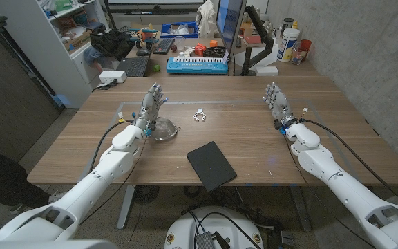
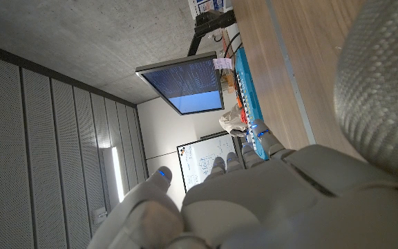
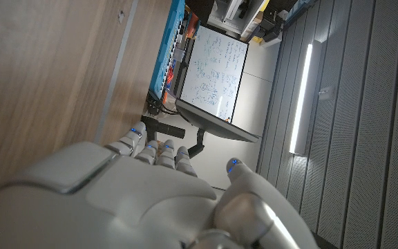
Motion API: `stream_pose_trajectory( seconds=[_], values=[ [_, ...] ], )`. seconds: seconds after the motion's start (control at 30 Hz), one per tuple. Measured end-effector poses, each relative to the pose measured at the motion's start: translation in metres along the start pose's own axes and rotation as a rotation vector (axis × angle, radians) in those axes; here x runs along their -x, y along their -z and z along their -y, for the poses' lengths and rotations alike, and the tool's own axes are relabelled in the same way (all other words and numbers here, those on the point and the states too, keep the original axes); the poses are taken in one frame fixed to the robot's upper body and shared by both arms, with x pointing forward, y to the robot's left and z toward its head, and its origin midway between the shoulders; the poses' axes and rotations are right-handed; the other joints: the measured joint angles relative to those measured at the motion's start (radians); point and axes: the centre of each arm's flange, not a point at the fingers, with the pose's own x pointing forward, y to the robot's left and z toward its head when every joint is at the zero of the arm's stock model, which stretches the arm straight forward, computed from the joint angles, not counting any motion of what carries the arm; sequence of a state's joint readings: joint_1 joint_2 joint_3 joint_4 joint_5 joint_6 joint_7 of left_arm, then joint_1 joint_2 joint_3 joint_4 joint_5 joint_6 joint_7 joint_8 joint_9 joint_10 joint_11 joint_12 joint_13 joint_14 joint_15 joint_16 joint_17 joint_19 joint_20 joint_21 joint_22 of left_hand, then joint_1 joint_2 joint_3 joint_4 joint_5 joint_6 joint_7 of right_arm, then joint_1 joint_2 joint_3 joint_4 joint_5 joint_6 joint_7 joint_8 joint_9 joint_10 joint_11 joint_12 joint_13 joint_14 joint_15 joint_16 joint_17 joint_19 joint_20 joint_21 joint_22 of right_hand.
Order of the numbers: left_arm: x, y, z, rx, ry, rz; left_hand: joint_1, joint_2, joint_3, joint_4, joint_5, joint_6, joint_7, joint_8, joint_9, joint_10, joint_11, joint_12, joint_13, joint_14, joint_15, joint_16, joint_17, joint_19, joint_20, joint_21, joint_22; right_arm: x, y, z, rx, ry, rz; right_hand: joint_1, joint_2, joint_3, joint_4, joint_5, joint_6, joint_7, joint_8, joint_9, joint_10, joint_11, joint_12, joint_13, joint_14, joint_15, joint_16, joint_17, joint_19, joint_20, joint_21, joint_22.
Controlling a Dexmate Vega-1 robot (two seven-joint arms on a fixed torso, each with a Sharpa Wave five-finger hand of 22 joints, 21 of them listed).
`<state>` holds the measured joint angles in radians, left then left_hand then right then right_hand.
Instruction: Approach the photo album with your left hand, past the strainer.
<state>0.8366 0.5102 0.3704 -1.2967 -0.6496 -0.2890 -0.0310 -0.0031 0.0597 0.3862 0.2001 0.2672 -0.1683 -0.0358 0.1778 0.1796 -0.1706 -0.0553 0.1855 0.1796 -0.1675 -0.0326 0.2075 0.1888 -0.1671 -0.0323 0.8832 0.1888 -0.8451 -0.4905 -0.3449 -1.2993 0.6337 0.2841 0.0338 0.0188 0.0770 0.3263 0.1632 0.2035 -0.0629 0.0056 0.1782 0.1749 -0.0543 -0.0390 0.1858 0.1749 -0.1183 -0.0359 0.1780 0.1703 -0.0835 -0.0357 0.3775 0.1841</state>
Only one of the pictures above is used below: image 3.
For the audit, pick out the whiteboard with blue writing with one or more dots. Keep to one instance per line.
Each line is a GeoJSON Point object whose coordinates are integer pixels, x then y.
{"type": "Point", "coordinates": [213, 69]}

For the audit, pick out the white ceiling light strip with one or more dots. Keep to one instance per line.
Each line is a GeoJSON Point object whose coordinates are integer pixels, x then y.
{"type": "Point", "coordinates": [301, 100]}

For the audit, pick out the small yellow box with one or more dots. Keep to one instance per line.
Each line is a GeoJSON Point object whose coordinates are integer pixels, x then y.
{"type": "Point", "coordinates": [257, 39]}

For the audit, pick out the blue storage rack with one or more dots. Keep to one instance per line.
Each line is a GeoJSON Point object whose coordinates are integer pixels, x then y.
{"type": "Point", "coordinates": [166, 52]}

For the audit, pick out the large black object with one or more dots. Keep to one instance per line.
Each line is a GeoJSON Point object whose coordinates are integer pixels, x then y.
{"type": "Point", "coordinates": [199, 8]}

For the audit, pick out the black power strip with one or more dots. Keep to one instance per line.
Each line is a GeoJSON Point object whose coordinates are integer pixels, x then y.
{"type": "Point", "coordinates": [152, 103]}

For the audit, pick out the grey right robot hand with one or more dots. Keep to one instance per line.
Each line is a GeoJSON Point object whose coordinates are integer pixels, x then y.
{"type": "Point", "coordinates": [123, 204]}

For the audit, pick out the small metal table fitting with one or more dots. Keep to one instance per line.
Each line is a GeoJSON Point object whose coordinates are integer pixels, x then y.
{"type": "Point", "coordinates": [121, 16]}

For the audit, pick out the small grey ceiling sensor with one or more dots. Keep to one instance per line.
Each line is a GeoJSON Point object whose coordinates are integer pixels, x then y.
{"type": "Point", "coordinates": [325, 93]}

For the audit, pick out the black cylindrical clamp bar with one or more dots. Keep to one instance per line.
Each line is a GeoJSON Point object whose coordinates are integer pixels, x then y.
{"type": "Point", "coordinates": [168, 130]}

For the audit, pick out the white cabinet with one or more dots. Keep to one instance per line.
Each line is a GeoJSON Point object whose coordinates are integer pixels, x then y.
{"type": "Point", "coordinates": [235, 14]}

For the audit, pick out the dark grey monitor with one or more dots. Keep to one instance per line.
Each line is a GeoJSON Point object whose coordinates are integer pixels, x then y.
{"type": "Point", "coordinates": [216, 126]}

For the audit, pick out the orange item in rack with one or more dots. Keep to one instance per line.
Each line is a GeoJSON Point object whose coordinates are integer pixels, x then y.
{"type": "Point", "coordinates": [192, 25]}

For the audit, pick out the black equipment pile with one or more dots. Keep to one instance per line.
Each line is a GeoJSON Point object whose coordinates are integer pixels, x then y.
{"type": "Point", "coordinates": [271, 27]}

